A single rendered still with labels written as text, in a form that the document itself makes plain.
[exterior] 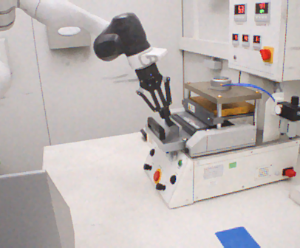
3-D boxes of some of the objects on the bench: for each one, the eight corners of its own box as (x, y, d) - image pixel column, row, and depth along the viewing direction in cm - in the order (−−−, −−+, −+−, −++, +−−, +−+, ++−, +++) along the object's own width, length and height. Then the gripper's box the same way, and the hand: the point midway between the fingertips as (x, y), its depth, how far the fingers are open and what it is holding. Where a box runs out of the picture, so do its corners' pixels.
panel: (143, 167, 130) (159, 128, 126) (168, 205, 103) (188, 158, 99) (140, 167, 129) (155, 127, 125) (162, 204, 102) (184, 156, 98)
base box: (247, 147, 146) (249, 114, 140) (301, 182, 112) (307, 142, 106) (142, 167, 132) (140, 130, 126) (174, 215, 98) (173, 170, 92)
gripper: (158, 56, 104) (181, 114, 114) (125, 72, 103) (151, 130, 112) (165, 58, 97) (189, 119, 107) (129, 75, 96) (157, 136, 105)
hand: (166, 116), depth 108 cm, fingers closed, pressing on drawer
